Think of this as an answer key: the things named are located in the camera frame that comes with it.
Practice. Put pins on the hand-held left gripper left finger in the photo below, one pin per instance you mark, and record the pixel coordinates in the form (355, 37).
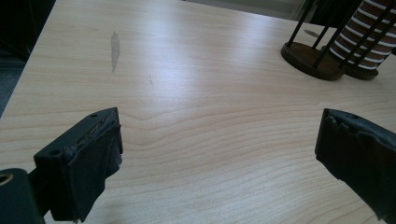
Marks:
(77, 161)

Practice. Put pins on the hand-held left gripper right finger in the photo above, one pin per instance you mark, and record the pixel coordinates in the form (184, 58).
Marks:
(358, 149)

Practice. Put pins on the stack of brown paper cups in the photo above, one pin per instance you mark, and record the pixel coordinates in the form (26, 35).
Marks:
(348, 39)

